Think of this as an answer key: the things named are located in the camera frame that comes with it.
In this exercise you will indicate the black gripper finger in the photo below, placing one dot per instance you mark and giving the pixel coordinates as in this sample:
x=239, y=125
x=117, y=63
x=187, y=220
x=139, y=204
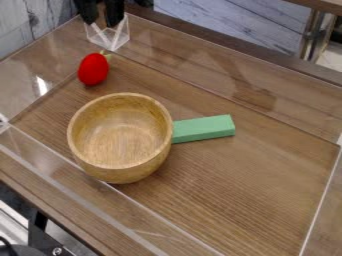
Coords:
x=87, y=9
x=114, y=12

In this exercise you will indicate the red felt strawberry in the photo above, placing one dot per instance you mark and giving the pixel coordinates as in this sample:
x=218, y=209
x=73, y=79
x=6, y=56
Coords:
x=94, y=69

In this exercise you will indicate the wooden bowl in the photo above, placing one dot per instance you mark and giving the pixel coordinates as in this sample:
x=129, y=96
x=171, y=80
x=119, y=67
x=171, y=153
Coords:
x=119, y=137

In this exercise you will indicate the green rectangular block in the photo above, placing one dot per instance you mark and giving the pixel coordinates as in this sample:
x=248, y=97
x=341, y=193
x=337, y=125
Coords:
x=203, y=128

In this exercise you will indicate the black table leg clamp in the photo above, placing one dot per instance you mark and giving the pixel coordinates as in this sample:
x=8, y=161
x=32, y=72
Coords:
x=40, y=240

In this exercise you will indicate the clear acrylic corner bracket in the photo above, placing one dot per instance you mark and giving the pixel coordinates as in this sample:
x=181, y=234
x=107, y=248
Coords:
x=110, y=37

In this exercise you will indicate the wooden furniture frame background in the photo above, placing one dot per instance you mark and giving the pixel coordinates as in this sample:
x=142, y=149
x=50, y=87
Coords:
x=325, y=11

